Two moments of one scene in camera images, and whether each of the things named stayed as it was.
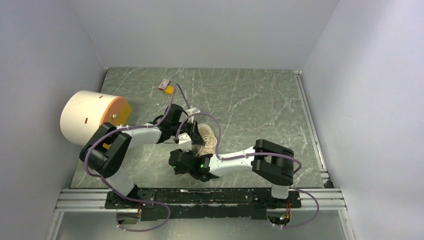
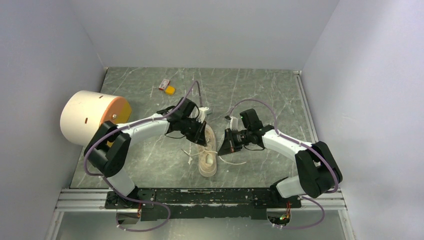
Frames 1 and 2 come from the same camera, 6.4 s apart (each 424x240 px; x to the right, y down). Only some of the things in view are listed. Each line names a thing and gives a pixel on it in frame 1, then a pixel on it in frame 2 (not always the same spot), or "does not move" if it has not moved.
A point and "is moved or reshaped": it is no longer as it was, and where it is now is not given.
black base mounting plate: (155, 204) does not move
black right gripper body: (177, 171) to (240, 137)
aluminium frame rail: (95, 200) does not move
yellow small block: (169, 90) does not move
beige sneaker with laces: (210, 141) is moved or reshaped
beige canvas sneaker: (209, 139) does not move
